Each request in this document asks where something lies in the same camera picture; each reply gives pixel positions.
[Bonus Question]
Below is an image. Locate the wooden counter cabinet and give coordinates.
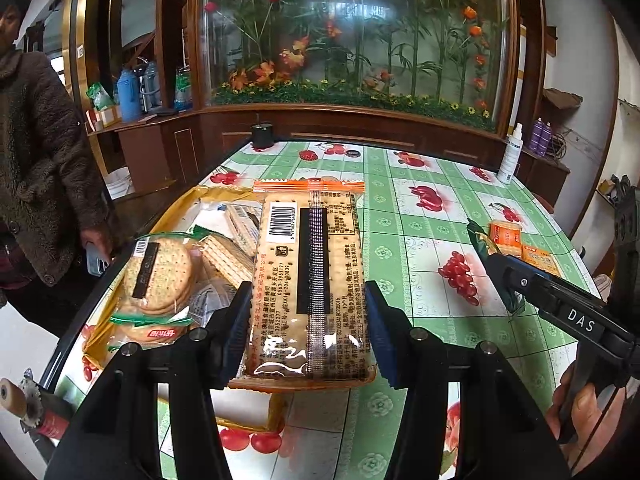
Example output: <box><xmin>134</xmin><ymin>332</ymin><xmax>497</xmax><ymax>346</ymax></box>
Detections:
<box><xmin>85</xmin><ymin>107</ymin><xmax>261</xmax><ymax>196</ymax></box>

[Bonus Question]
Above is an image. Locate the carved dark chair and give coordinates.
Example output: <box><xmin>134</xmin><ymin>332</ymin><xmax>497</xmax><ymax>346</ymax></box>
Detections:
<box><xmin>607</xmin><ymin>175</ymin><xmax>640</xmax><ymax>306</ymax></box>

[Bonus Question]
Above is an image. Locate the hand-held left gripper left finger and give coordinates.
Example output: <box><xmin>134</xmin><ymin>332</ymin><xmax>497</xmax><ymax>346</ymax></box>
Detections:
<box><xmin>45</xmin><ymin>281</ymin><xmax>254</xmax><ymax>480</ymax></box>

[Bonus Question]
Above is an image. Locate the clear sandwich cracker pack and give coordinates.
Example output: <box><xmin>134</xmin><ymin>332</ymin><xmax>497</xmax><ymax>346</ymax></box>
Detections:
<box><xmin>192</xmin><ymin>227</ymin><xmax>256</xmax><ymax>288</ymax></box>
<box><xmin>220</xmin><ymin>202</ymin><xmax>261</xmax><ymax>256</ymax></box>

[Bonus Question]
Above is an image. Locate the white spray bottle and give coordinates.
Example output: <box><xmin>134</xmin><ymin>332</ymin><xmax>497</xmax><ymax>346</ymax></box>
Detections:
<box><xmin>496</xmin><ymin>122</ymin><xmax>524</xmax><ymax>186</ymax></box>

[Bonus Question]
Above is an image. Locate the orange rectangular cracker packet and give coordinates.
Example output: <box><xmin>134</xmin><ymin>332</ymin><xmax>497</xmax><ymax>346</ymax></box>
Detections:
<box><xmin>227</xmin><ymin>177</ymin><xmax>377</xmax><ymax>390</ymax></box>

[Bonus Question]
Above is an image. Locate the wooden side cabinet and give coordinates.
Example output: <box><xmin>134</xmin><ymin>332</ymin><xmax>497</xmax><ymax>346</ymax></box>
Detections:
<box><xmin>517</xmin><ymin>147</ymin><xmax>571</xmax><ymax>206</ymax></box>

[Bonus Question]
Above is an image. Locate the glass artificial flower display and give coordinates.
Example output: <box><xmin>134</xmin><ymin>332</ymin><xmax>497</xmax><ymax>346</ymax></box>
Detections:
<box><xmin>197</xmin><ymin>0</ymin><xmax>521</xmax><ymax>133</ymax></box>

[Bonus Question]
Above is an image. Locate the orange cardboard box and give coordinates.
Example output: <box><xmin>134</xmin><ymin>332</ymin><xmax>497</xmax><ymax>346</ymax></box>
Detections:
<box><xmin>87</xmin><ymin>105</ymin><xmax>122</xmax><ymax>128</ymax></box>

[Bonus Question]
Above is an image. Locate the black cup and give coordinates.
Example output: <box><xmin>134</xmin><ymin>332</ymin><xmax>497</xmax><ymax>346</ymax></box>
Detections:
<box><xmin>250</xmin><ymin>115</ymin><xmax>275</xmax><ymax>151</ymax></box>

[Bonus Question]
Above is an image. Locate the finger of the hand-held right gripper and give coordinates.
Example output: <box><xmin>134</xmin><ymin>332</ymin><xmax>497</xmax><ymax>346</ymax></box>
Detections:
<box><xmin>487</xmin><ymin>254</ymin><xmax>608</xmax><ymax>312</ymax></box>

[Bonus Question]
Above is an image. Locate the yellow rimmed white tray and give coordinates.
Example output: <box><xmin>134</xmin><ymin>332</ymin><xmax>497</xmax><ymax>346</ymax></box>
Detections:
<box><xmin>82</xmin><ymin>185</ymin><xmax>286</xmax><ymax>433</ymax></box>

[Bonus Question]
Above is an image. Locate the wooden handled red tool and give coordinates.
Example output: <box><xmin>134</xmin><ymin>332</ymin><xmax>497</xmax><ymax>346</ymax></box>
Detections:
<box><xmin>0</xmin><ymin>370</ymin><xmax>76</xmax><ymax>443</ymax></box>

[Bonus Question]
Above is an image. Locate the green snack bag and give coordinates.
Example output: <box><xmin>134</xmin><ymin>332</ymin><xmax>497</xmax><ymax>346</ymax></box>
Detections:
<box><xmin>86</xmin><ymin>82</ymin><xmax>115</xmax><ymax>111</ymax></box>

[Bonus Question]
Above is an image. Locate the grey thermos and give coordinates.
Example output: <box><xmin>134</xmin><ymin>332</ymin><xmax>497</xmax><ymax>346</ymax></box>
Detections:
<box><xmin>139</xmin><ymin>60</ymin><xmax>162</xmax><ymax>111</ymax></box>

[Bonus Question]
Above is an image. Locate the blue thermos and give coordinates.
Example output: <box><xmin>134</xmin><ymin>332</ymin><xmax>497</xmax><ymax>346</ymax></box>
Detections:
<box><xmin>116</xmin><ymin>66</ymin><xmax>141</xmax><ymax>122</ymax></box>

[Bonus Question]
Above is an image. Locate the brown cardboard piece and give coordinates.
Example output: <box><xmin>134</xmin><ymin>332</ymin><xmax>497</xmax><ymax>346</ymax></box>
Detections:
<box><xmin>544</xmin><ymin>87</ymin><xmax>583</xmax><ymax>111</ymax></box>

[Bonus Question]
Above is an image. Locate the person's right hand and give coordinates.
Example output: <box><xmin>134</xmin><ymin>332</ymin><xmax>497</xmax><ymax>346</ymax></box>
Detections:
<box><xmin>546</xmin><ymin>362</ymin><xmax>628</xmax><ymax>480</ymax></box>

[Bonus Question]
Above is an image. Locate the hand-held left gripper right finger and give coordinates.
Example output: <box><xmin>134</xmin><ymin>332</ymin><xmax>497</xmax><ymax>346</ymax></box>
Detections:
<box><xmin>364</xmin><ymin>280</ymin><xmax>571</xmax><ymax>480</ymax></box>

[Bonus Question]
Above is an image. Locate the clear green printed bag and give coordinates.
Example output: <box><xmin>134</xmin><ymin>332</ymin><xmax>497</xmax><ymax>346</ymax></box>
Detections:
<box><xmin>174</xmin><ymin>67</ymin><xmax>193</xmax><ymax>111</ymax></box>

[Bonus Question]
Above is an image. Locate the dark green snack packet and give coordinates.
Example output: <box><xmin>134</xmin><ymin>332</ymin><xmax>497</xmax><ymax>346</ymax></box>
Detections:
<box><xmin>466</xmin><ymin>220</ymin><xmax>523</xmax><ymax>316</ymax></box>

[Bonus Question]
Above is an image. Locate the round cracker packet black strip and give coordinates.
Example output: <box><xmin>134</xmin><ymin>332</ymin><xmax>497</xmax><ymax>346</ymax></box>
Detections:
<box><xmin>120</xmin><ymin>232</ymin><xmax>201</xmax><ymax>317</ymax></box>

